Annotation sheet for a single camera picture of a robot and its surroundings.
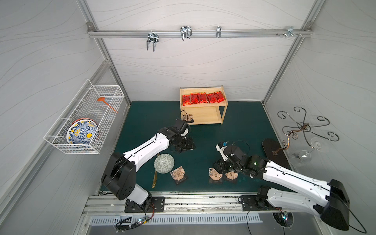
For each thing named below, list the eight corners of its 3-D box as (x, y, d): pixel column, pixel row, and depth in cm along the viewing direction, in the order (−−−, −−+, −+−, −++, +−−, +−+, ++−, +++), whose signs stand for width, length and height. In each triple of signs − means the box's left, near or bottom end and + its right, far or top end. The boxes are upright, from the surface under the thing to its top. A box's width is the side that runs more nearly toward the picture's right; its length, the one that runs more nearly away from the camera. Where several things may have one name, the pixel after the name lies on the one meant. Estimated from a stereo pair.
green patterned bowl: (154, 173, 85) (152, 170, 82) (157, 156, 92) (155, 153, 88) (173, 173, 85) (173, 170, 82) (175, 156, 92) (174, 153, 88)
